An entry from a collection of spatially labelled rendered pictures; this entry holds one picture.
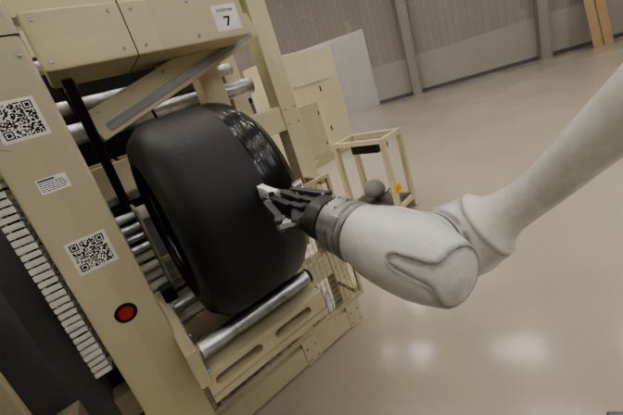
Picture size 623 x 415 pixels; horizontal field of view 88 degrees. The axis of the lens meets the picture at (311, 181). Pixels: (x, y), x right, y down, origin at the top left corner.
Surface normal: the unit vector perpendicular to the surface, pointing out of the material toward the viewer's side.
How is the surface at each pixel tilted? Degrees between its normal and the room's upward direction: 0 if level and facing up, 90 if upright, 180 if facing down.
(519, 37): 90
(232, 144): 52
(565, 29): 90
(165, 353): 90
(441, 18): 90
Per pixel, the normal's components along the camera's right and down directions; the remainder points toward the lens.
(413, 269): -0.61, -0.07
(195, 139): 0.18, -0.63
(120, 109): 0.57, 0.06
